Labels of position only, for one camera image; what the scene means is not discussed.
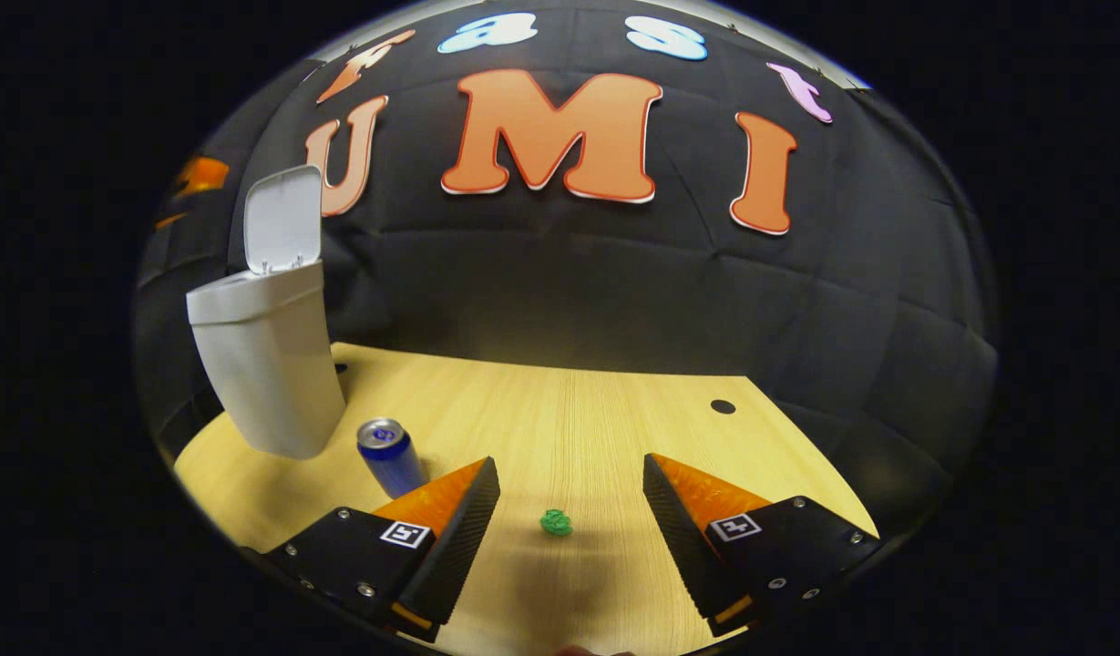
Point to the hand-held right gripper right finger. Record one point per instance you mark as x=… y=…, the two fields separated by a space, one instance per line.
x=683 y=542

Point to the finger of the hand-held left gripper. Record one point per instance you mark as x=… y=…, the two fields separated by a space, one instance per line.
x=169 y=220
x=202 y=176

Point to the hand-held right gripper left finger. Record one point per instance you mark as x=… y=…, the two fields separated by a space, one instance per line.
x=459 y=542

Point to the green paper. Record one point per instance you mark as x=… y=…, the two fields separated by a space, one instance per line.
x=556 y=522

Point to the blue pop can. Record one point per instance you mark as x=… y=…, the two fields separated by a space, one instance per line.
x=391 y=469

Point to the white desktop garbage bin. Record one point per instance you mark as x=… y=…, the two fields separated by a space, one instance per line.
x=268 y=364

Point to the wooden desktop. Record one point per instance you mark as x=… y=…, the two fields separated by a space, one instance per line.
x=569 y=428

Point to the black backdrop cloth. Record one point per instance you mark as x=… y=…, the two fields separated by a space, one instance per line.
x=614 y=273

